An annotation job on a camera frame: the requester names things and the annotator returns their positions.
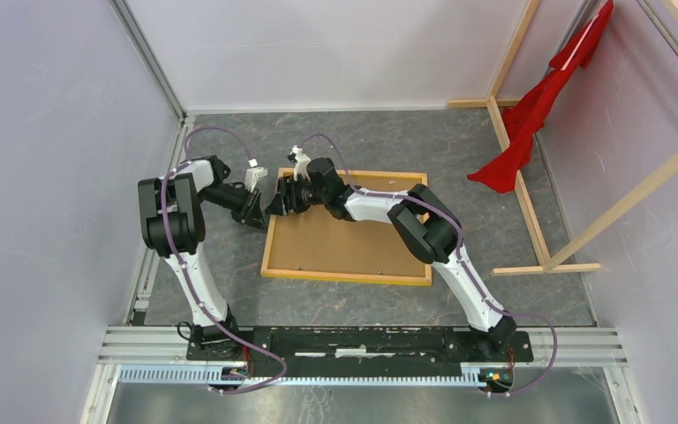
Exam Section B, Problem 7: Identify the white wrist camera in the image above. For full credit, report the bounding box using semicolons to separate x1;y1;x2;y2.
287;146;312;180
244;159;268;193

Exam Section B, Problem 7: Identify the aluminium rail frame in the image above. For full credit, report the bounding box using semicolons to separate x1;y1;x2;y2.
79;110;647;424

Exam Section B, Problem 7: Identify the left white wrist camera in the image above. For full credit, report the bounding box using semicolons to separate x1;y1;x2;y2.
244;159;268;193

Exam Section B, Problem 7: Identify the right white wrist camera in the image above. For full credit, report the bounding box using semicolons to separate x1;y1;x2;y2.
287;146;312;180

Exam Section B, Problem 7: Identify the light wooden beam structure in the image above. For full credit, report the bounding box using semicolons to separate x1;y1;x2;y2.
448;0;678;277

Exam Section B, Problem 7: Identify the yellow wooden picture frame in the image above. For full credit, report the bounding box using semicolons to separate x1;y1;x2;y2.
260;168;433;288

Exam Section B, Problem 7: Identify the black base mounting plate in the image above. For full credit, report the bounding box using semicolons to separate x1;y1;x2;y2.
186;326;534;377

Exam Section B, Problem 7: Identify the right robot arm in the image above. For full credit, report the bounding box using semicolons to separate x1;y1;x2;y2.
266;157;517;360

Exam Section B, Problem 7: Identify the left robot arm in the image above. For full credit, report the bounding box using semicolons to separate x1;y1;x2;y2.
137;155;268;360

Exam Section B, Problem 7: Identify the red cloth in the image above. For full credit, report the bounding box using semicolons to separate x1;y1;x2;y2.
468;1;614;193

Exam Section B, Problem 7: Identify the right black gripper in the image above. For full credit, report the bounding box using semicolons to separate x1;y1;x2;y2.
264;174;328;218

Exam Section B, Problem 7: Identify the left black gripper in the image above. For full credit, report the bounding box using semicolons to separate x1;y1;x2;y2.
199;184;269;232

